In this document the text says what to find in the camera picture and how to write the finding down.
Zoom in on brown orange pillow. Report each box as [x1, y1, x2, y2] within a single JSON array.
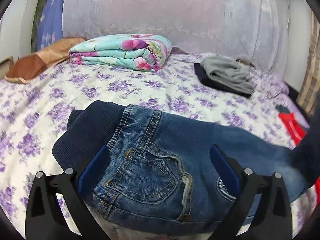
[[4, 37, 85, 84]]

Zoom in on grey folded garment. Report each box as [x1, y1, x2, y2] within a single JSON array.
[[200, 56, 255, 95]]

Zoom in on floral folded blanket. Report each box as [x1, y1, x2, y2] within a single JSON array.
[[68, 34, 172, 72]]

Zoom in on blue denim jeans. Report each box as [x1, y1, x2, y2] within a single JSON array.
[[52, 101, 319, 236]]

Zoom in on red track pants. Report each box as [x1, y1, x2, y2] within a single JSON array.
[[278, 113, 306, 145]]

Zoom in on dark green folded garment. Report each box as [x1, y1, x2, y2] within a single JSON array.
[[276, 105, 291, 114]]

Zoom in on blue floral cloth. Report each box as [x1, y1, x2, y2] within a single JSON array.
[[37, 0, 65, 50]]

